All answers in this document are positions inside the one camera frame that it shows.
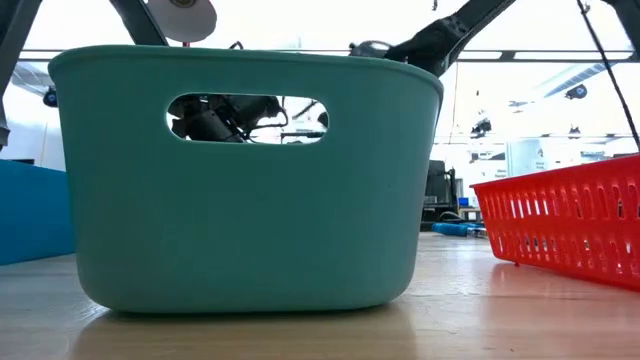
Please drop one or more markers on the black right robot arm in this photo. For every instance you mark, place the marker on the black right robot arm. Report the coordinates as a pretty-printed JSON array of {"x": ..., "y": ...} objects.
[{"x": 450, "y": 35}]

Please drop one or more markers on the green plastic bin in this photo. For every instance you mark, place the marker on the green plastic bin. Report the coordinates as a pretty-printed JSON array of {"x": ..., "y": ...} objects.
[{"x": 250, "y": 225}]

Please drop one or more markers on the black ceiling-hung device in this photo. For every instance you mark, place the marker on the black ceiling-hung device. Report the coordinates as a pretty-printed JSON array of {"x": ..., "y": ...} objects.
[
  {"x": 481, "y": 127},
  {"x": 576, "y": 91},
  {"x": 50, "y": 97}
]

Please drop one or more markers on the dark blue plastic bin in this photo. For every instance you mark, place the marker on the dark blue plastic bin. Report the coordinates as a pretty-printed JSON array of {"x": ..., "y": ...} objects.
[{"x": 30, "y": 210}]

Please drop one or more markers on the black background equipment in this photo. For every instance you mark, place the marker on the black background equipment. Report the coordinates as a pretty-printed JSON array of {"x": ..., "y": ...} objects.
[{"x": 439, "y": 190}]

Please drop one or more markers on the white background panel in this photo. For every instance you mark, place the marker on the white background panel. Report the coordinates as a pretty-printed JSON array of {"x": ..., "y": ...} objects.
[{"x": 525, "y": 157}]

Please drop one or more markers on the red perforated plastic basket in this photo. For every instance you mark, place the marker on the red perforated plastic basket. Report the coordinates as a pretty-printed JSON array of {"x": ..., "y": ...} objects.
[{"x": 560, "y": 175}]

